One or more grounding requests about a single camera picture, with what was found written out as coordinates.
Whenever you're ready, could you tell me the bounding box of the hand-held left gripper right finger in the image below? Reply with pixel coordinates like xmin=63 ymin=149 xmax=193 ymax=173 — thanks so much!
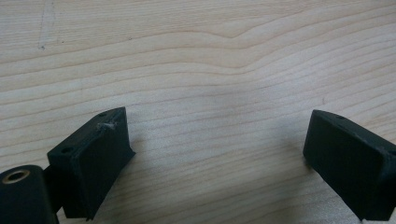
xmin=302 ymin=108 xmax=396 ymax=222

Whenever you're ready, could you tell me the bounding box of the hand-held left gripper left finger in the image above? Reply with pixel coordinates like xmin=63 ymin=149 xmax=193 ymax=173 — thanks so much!
xmin=46 ymin=106 xmax=136 ymax=222

